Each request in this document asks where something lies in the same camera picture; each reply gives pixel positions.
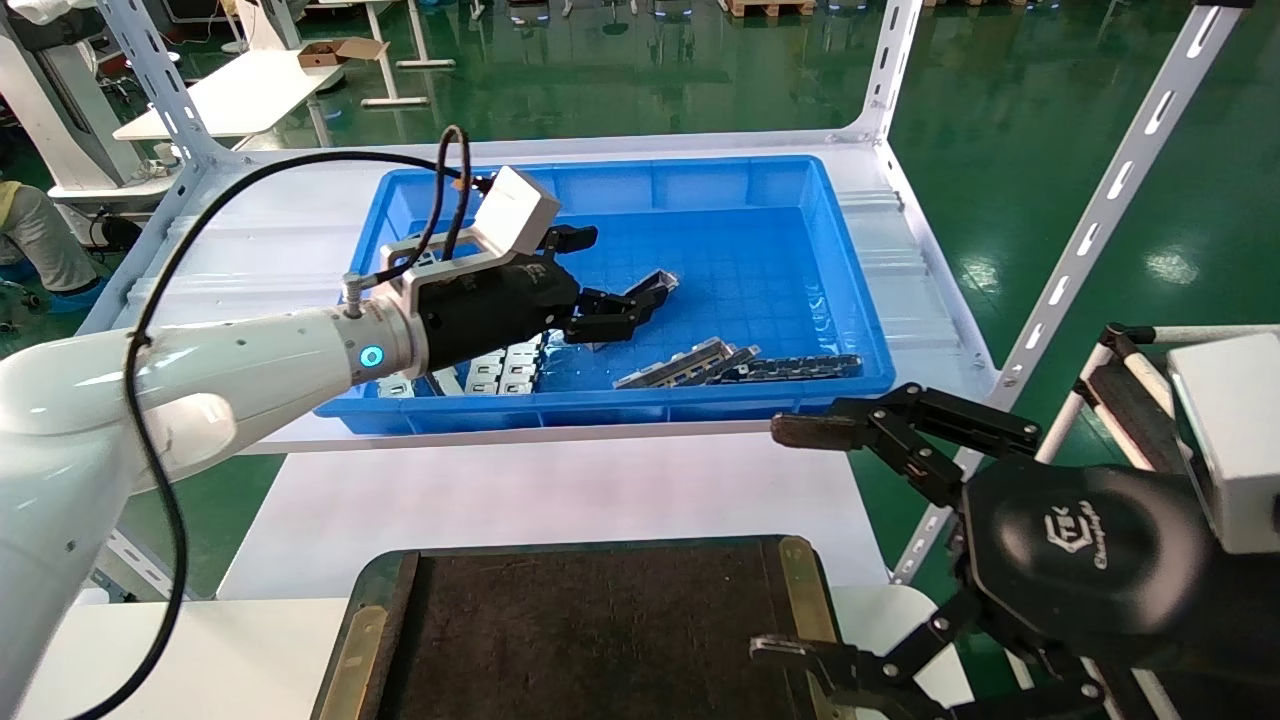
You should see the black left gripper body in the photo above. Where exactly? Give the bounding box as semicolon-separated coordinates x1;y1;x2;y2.
415;258;583;374

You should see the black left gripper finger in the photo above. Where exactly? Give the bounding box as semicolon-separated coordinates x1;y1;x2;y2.
540;225;598;263
560;283;666;348

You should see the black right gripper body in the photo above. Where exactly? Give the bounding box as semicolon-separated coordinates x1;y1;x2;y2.
960;464;1218;673

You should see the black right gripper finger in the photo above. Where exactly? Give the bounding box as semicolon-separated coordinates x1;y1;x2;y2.
750;585;1106;720
770;383;1043;511

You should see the silver metal bracket part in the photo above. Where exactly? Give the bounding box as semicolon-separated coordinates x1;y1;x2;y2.
620;268;683;321

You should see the black tray container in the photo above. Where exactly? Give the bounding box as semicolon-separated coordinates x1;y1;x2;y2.
310;535;857;720

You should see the metal brackets left pile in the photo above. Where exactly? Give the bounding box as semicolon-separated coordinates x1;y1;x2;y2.
500;338;549;395

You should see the large blue plastic bin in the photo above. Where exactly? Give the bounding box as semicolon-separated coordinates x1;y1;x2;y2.
310;155;898;437

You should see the white metal shelf rack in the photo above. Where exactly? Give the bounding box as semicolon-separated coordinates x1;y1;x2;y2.
75;0;1256;603

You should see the open cardboard box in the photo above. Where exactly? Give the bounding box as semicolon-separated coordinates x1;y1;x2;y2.
298;37;391;70

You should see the white background desk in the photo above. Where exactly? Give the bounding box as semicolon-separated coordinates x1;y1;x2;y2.
113;48;347;147

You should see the white robot column base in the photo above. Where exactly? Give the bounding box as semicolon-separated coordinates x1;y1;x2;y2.
0;0;187;251

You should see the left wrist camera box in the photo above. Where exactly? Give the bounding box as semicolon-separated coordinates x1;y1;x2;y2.
470;165;562;261

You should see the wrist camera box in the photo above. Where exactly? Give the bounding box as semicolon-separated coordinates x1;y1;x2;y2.
1165;332;1280;557
470;165;562;261

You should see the dark metal bracket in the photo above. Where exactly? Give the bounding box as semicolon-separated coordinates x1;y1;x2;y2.
690;345;763;387

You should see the long black metal bracket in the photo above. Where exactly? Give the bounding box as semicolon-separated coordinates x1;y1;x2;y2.
720;354;864;387

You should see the white tube frame black pad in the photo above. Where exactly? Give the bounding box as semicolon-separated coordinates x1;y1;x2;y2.
1035;322;1280;720

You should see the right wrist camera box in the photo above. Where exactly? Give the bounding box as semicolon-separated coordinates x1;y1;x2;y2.
1165;332;1280;557

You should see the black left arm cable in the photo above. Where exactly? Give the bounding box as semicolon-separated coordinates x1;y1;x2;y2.
70;125;473;720

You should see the white desk leg frame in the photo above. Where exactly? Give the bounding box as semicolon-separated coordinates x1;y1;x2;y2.
355;0;457;109

